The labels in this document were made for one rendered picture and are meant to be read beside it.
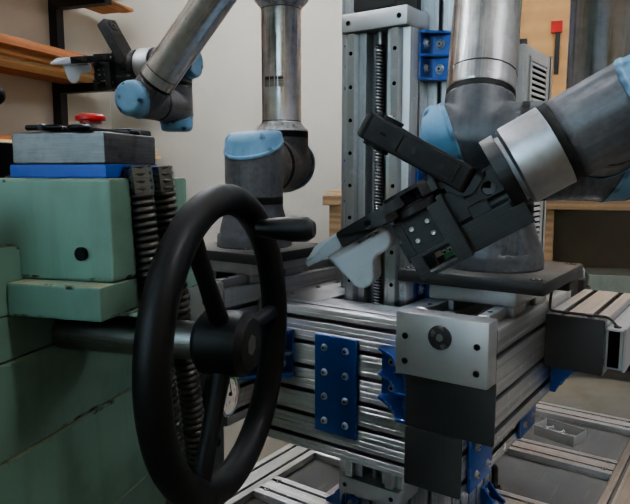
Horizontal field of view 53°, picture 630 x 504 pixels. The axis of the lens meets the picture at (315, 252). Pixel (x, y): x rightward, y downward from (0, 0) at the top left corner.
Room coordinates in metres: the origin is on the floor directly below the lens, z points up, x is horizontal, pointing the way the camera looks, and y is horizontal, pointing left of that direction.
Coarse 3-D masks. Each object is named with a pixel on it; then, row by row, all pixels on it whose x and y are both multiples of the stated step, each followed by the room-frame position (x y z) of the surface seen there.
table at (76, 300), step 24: (0, 264) 0.54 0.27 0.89; (0, 288) 0.53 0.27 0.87; (24, 288) 0.53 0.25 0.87; (48, 288) 0.53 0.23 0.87; (72, 288) 0.52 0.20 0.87; (96, 288) 0.52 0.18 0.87; (120, 288) 0.54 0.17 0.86; (0, 312) 0.53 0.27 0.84; (24, 312) 0.54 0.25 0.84; (48, 312) 0.53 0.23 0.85; (72, 312) 0.52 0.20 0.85; (96, 312) 0.52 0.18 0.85; (120, 312) 0.54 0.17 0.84
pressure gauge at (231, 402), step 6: (234, 378) 0.86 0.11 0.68; (204, 384) 0.83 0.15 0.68; (234, 384) 0.86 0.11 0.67; (204, 390) 0.82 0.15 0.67; (228, 390) 0.84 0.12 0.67; (234, 390) 0.86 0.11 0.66; (204, 396) 0.82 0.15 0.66; (228, 396) 0.84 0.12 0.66; (234, 396) 0.86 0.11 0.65; (204, 402) 0.82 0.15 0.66; (228, 402) 0.84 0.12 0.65; (234, 402) 0.86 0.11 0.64; (204, 408) 0.82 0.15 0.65; (228, 408) 0.84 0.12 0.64; (234, 408) 0.85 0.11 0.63; (228, 414) 0.83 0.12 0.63
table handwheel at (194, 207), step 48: (240, 192) 0.57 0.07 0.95; (192, 240) 0.47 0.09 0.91; (144, 288) 0.45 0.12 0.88; (96, 336) 0.58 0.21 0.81; (144, 336) 0.43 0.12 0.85; (192, 336) 0.54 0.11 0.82; (240, 336) 0.54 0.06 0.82; (144, 384) 0.42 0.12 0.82; (144, 432) 0.43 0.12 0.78; (240, 432) 0.62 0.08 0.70; (192, 480) 0.46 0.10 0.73; (240, 480) 0.55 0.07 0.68
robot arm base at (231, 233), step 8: (264, 200) 1.22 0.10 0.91; (272, 200) 1.23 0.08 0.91; (280, 200) 1.25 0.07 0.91; (264, 208) 1.22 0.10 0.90; (272, 208) 1.23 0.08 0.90; (280, 208) 1.25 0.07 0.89; (224, 216) 1.25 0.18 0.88; (232, 216) 1.22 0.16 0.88; (272, 216) 1.23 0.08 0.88; (280, 216) 1.24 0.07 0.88; (224, 224) 1.24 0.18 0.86; (232, 224) 1.22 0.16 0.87; (240, 224) 1.21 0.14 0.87; (224, 232) 1.23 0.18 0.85; (232, 232) 1.21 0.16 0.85; (240, 232) 1.21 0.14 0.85; (224, 240) 1.22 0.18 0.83; (232, 240) 1.21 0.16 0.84; (240, 240) 1.20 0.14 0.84; (248, 240) 1.20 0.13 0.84; (280, 240) 1.22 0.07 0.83; (232, 248) 1.21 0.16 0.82; (240, 248) 1.20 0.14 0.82; (248, 248) 1.20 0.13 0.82
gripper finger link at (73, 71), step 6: (54, 60) 1.52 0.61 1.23; (60, 60) 1.52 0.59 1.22; (66, 60) 1.51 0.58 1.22; (66, 66) 1.52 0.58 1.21; (72, 66) 1.52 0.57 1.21; (78, 66) 1.53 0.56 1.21; (84, 66) 1.53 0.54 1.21; (90, 66) 1.53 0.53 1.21; (66, 72) 1.52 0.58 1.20; (72, 72) 1.53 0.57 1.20; (78, 72) 1.53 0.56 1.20; (84, 72) 1.53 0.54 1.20; (72, 78) 1.53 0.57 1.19; (78, 78) 1.53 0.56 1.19
